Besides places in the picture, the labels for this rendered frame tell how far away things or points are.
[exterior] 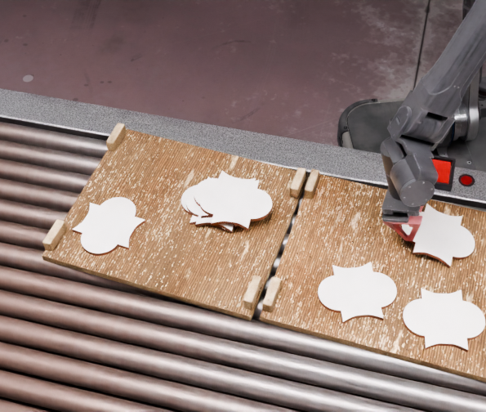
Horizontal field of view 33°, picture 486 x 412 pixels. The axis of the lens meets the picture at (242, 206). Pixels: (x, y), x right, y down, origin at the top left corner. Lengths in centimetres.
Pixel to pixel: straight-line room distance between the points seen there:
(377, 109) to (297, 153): 111
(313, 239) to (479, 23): 50
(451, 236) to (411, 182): 25
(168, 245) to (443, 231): 51
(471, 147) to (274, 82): 88
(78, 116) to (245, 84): 147
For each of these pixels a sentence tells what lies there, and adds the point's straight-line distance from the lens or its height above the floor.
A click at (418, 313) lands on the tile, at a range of 144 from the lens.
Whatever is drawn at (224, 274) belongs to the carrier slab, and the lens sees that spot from 148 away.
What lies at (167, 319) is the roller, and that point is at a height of 91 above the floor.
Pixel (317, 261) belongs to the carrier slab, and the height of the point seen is 94.
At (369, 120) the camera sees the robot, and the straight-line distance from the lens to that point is 273.
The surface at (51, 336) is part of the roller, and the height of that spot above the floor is 92.
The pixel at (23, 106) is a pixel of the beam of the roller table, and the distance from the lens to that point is 186.
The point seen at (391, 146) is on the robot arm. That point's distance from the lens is 139.
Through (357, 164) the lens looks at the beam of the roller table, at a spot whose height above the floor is 92.
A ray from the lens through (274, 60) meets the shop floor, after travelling 330.
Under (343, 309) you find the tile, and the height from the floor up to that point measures 94.
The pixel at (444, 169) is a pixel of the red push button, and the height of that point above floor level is 93.
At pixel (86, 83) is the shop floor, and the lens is 328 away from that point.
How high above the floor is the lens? 215
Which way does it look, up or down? 51 degrees down
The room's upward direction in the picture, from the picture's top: 2 degrees counter-clockwise
